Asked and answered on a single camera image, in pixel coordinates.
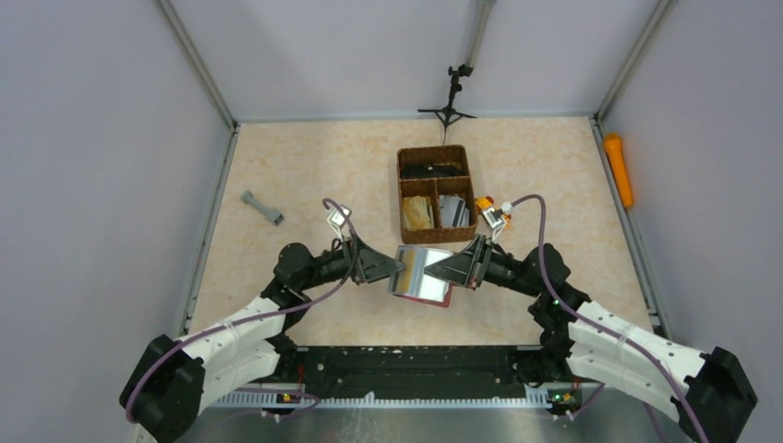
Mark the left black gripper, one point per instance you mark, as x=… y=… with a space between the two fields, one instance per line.
x=355 y=259

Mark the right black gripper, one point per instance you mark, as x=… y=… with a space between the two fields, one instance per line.
x=482 y=261

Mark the gold credit card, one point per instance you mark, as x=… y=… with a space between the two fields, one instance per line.
x=400 y=283

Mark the red leather card holder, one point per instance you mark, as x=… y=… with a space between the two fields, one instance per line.
x=424 y=289

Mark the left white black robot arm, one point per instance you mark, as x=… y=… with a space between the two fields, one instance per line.
x=175 y=380

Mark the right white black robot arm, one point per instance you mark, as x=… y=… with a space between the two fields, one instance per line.
x=708 y=394

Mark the gold cards pile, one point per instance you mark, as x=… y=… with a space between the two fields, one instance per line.
x=417 y=213

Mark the black cards pile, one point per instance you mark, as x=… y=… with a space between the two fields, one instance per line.
x=431 y=170

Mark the orange yellow toy car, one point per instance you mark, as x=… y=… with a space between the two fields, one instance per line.
x=484 y=203

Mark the brown woven divided basket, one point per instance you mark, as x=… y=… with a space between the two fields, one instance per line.
x=461 y=186

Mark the grey toy block bar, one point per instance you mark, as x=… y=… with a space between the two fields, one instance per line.
x=272 y=215

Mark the orange flashlight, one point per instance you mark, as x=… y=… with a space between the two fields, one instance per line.
x=613 y=146

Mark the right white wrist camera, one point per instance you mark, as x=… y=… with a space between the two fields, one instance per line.
x=497 y=219

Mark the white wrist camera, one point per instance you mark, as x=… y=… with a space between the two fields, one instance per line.
x=497 y=219
x=338 y=219

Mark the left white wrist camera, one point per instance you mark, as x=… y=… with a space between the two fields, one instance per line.
x=338 y=219

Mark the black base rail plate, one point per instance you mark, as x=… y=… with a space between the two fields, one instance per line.
x=422 y=372

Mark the black camera tripod stand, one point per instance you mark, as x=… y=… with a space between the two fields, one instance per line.
x=448 y=114

